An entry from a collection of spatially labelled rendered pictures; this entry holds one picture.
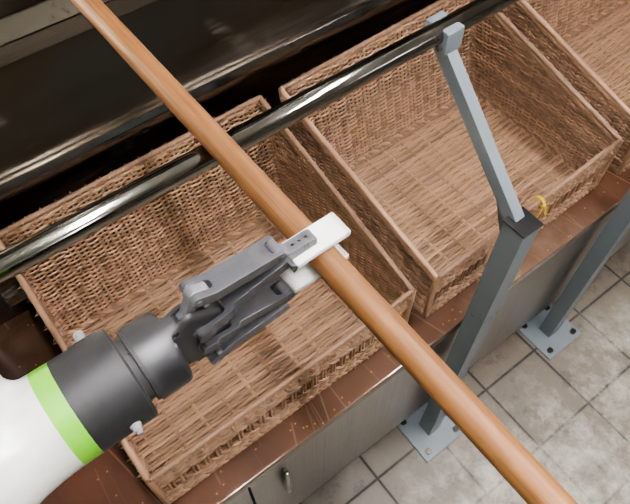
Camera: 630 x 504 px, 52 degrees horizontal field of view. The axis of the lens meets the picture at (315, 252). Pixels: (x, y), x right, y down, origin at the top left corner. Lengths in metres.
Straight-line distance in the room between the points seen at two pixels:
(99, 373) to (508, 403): 1.49
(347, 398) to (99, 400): 0.73
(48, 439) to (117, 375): 0.07
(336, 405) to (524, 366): 0.87
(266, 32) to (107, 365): 0.81
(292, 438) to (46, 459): 0.69
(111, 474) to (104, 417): 0.67
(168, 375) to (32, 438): 0.11
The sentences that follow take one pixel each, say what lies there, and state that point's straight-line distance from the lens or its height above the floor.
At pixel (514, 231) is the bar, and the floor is 0.95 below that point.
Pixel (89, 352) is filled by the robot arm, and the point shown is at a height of 1.24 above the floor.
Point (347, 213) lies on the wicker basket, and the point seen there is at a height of 0.77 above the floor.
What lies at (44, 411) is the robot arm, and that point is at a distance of 0.56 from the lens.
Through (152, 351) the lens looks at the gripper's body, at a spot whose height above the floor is 1.23.
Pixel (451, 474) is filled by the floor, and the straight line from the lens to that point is 1.82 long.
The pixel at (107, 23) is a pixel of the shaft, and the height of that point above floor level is 1.21.
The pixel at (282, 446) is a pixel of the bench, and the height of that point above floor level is 0.58.
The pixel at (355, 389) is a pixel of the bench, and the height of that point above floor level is 0.58.
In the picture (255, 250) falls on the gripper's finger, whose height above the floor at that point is 1.25.
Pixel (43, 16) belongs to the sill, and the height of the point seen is 1.16.
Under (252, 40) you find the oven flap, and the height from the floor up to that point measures 0.97.
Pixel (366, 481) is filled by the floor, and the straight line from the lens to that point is 1.78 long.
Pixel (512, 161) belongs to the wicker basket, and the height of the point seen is 0.59.
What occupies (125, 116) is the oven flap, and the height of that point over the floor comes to 0.95.
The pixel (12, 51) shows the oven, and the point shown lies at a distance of 1.04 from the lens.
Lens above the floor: 1.73
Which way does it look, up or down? 57 degrees down
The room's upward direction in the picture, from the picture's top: straight up
